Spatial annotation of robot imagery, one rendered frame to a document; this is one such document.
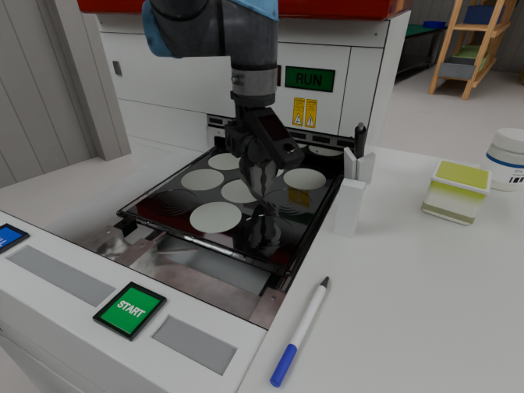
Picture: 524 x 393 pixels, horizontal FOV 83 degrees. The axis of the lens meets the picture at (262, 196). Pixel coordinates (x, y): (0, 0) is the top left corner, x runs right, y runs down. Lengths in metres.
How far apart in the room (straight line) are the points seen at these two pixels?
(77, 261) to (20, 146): 2.62
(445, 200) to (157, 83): 0.82
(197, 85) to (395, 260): 0.69
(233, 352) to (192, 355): 0.04
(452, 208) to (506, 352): 0.21
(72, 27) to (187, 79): 2.01
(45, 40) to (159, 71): 2.07
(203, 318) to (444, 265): 0.31
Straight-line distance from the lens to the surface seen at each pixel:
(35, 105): 3.02
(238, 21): 0.48
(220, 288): 0.49
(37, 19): 2.99
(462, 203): 0.53
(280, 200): 0.63
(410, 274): 0.43
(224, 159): 0.80
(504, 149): 0.66
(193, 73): 0.91
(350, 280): 0.40
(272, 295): 0.44
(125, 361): 0.36
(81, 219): 0.82
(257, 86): 0.50
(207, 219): 0.59
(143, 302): 0.39
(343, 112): 0.75
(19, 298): 0.47
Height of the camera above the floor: 1.25
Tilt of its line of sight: 34 degrees down
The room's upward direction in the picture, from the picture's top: straight up
